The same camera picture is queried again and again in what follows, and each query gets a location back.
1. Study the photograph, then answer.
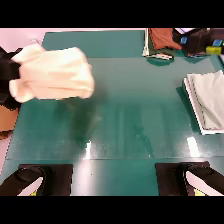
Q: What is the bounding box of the rust brown garment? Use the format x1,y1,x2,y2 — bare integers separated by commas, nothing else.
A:
148,28,175,52

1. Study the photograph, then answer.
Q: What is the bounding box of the cream T-shirt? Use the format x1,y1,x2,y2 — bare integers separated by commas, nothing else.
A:
8,43,96,104

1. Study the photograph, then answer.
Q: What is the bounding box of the pale grey garment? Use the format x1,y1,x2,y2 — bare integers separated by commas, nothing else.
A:
182,69,224,136

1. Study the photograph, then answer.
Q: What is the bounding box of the black garment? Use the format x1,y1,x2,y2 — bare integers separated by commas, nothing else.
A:
172,28,224,57

